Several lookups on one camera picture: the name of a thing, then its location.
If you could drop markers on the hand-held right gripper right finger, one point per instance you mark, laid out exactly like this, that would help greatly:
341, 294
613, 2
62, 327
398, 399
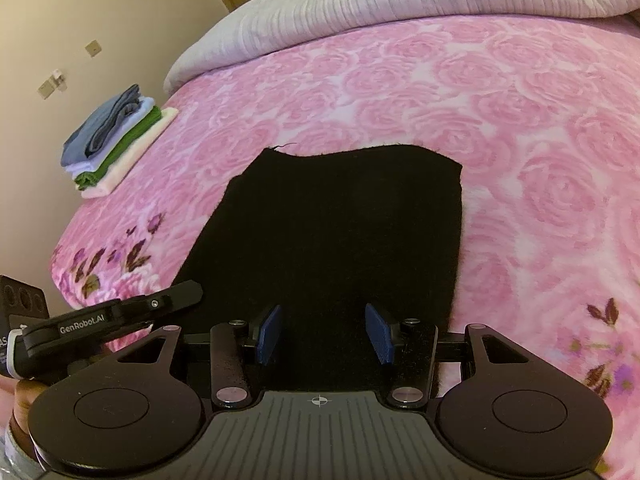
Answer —
379, 332

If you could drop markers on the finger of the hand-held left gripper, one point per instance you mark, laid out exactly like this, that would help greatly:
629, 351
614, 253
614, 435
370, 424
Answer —
170, 297

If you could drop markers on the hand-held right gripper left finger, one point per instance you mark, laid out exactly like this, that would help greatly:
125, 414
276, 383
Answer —
270, 335

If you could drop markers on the black garment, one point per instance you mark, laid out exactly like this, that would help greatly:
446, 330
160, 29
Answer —
340, 240

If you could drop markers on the person's left hand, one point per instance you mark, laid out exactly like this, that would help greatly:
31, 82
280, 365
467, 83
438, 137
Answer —
27, 405

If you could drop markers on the folded cream garment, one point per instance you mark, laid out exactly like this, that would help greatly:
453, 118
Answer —
135, 152

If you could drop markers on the folded green garment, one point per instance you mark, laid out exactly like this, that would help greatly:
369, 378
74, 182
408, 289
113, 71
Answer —
120, 152

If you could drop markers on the folded lavender garment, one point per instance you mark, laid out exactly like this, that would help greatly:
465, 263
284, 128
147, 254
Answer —
127, 130

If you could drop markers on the folded blue-grey garment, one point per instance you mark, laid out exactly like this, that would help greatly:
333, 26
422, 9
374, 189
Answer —
102, 127

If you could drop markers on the pink rose blanket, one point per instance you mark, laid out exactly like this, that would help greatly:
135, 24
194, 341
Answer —
500, 135

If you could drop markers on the grey striped quilt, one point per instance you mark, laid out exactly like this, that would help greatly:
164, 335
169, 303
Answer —
375, 5

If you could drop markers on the wall plug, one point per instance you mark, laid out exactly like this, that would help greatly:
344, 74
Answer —
51, 84

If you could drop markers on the wall socket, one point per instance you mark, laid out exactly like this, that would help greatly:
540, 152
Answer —
92, 48

